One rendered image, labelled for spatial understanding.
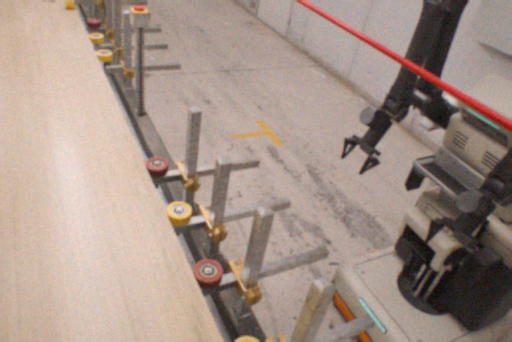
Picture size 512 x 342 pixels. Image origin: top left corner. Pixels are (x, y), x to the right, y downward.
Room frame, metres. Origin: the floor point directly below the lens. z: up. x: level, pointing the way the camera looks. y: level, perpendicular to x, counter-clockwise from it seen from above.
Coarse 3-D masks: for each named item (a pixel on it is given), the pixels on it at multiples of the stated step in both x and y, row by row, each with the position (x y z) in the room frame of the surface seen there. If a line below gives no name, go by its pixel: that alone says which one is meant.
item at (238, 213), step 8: (272, 200) 1.14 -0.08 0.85; (280, 200) 1.14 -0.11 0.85; (288, 200) 1.15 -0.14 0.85; (240, 208) 1.06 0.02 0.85; (248, 208) 1.07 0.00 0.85; (272, 208) 1.11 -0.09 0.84; (280, 208) 1.13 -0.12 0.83; (200, 216) 0.99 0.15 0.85; (224, 216) 1.01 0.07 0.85; (232, 216) 1.02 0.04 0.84; (240, 216) 1.04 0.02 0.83; (248, 216) 1.06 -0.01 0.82; (192, 224) 0.95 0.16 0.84; (200, 224) 0.96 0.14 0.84; (176, 232) 0.91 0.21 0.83; (184, 232) 0.93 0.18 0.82
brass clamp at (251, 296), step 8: (232, 264) 0.80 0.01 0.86; (240, 264) 0.81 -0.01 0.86; (240, 272) 0.78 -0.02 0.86; (240, 280) 0.75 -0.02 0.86; (240, 288) 0.74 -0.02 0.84; (248, 288) 0.73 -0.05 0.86; (256, 288) 0.74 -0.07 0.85; (240, 296) 0.73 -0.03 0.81; (248, 296) 0.71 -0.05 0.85; (256, 296) 0.72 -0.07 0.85; (248, 304) 0.70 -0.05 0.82
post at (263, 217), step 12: (264, 216) 0.73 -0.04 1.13; (252, 228) 0.75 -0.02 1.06; (264, 228) 0.74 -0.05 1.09; (252, 240) 0.74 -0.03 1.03; (264, 240) 0.74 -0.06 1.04; (252, 252) 0.73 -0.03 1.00; (264, 252) 0.74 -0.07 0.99; (252, 264) 0.73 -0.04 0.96; (252, 276) 0.73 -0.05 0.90; (240, 300) 0.74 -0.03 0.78; (240, 312) 0.73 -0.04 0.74
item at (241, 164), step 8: (240, 160) 1.33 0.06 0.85; (248, 160) 1.35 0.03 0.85; (256, 160) 1.36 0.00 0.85; (200, 168) 1.23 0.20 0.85; (208, 168) 1.24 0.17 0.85; (232, 168) 1.29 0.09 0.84; (240, 168) 1.31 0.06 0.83; (248, 168) 1.33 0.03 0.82; (168, 176) 1.15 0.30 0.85; (176, 176) 1.17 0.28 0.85
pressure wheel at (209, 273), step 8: (200, 264) 0.74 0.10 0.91; (208, 264) 0.75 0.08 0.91; (216, 264) 0.75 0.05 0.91; (200, 272) 0.71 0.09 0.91; (208, 272) 0.72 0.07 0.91; (216, 272) 0.72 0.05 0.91; (200, 280) 0.69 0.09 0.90; (208, 280) 0.69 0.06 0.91; (216, 280) 0.70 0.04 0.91; (208, 288) 0.69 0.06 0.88
